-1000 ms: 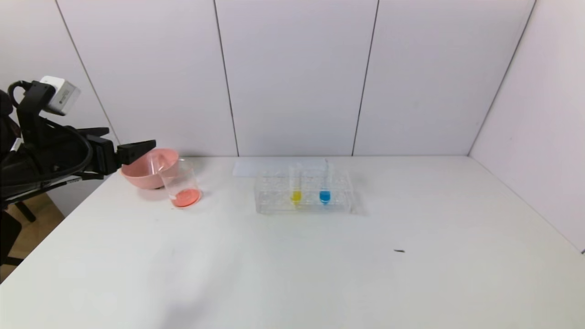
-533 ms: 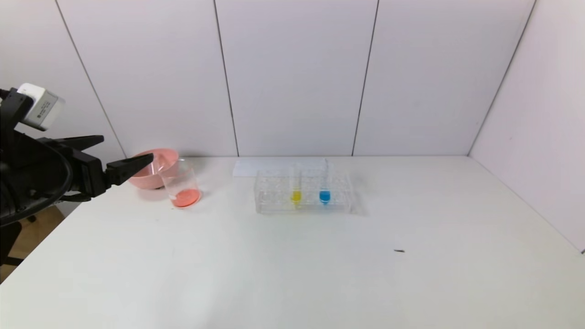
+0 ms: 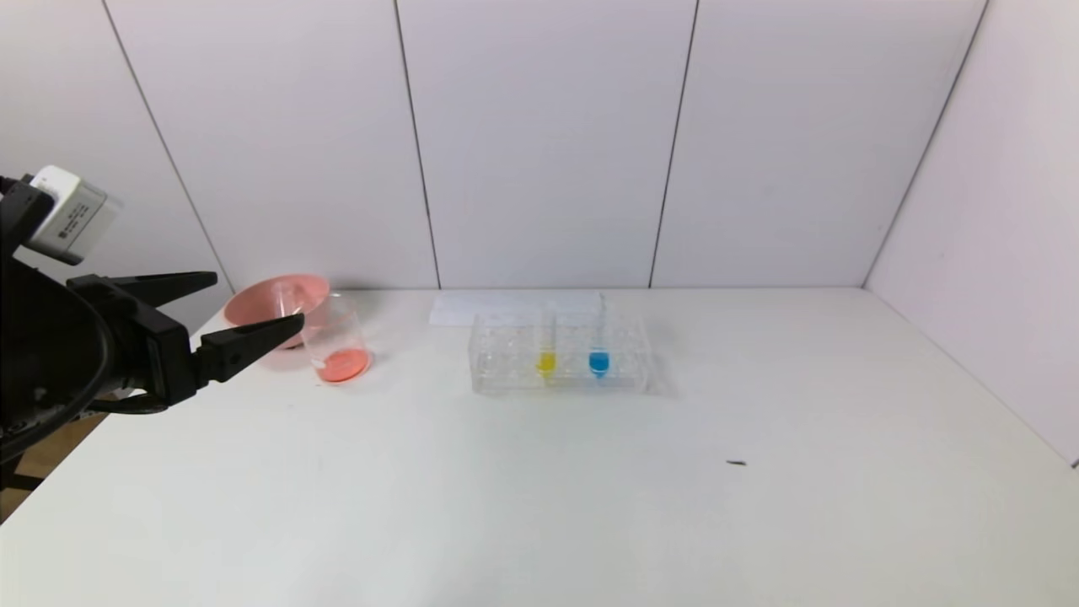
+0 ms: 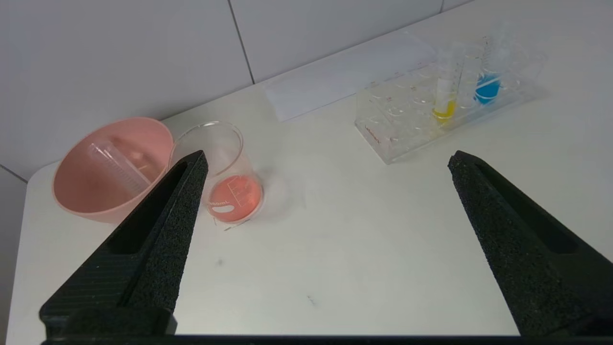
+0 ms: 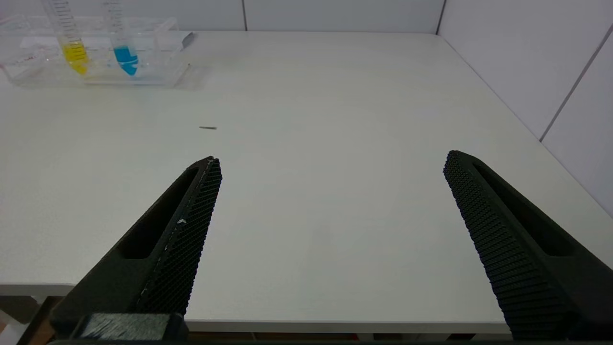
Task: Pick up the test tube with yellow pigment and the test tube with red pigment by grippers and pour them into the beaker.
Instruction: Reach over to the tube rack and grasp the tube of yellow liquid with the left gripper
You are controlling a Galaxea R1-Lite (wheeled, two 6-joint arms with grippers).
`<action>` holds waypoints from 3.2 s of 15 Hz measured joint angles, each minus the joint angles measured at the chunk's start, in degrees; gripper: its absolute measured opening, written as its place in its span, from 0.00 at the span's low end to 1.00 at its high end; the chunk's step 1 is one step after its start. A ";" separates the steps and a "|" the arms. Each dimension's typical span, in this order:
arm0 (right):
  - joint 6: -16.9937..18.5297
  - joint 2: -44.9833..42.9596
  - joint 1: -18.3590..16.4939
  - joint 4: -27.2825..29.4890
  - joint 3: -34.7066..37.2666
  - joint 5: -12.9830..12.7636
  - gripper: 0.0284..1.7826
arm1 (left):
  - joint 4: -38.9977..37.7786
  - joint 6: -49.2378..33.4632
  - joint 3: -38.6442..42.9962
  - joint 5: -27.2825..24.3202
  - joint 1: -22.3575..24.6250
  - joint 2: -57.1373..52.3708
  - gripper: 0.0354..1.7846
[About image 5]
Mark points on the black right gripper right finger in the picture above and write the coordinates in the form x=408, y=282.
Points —
x=527, y=268

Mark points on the test tube with blue pigment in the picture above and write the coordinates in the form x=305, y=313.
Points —
x=126, y=58

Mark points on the clear acrylic test tube rack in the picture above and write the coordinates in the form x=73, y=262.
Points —
x=158, y=67

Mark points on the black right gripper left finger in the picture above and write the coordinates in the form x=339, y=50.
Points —
x=163, y=254

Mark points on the test tube with yellow pigment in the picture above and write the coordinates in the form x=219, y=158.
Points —
x=75, y=56

